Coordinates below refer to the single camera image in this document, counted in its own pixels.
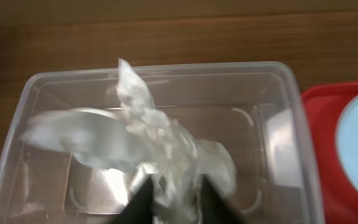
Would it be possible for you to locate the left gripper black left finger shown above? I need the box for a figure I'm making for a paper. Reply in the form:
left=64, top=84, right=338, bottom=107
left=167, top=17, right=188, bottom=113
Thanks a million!
left=109, top=176, right=154, bottom=224

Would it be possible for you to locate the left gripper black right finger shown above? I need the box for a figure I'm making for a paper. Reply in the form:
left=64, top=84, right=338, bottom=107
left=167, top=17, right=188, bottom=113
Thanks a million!
left=200, top=175, right=247, bottom=224

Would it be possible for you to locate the white tissue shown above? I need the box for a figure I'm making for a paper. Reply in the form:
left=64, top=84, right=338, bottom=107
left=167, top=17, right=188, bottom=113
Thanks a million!
left=22, top=60, right=237, bottom=223

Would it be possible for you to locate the clear plastic bin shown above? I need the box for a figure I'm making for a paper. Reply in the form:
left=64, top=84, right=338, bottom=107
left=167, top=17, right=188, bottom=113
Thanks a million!
left=0, top=62, right=324, bottom=223

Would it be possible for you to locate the red plastic tray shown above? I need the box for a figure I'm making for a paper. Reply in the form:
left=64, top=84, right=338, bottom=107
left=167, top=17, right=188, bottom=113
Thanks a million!
left=301, top=82, right=358, bottom=223

